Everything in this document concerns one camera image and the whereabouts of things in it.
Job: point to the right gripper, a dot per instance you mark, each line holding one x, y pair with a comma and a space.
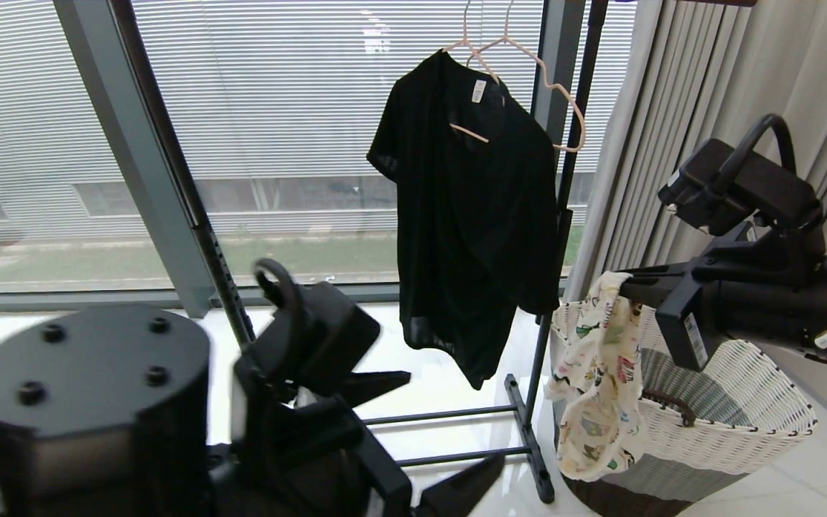
765, 301

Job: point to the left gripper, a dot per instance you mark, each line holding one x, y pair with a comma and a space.
313, 467

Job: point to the cream printed garment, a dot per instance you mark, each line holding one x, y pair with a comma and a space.
600, 388

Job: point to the black short-sleeved shirt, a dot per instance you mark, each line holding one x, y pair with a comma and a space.
471, 237

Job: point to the pink clothes hanger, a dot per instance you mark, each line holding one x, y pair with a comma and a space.
469, 133
528, 53

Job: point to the white laundry basket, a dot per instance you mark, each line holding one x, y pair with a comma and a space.
744, 402

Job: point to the black clothes rack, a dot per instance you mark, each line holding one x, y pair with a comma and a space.
528, 438

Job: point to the beige curtain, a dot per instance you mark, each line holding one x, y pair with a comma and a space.
672, 108

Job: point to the window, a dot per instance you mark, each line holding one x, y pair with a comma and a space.
277, 108

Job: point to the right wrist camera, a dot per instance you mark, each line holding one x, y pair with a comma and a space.
744, 187

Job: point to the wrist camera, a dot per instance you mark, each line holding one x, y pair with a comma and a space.
744, 187
334, 337

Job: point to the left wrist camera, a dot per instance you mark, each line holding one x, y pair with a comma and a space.
334, 337

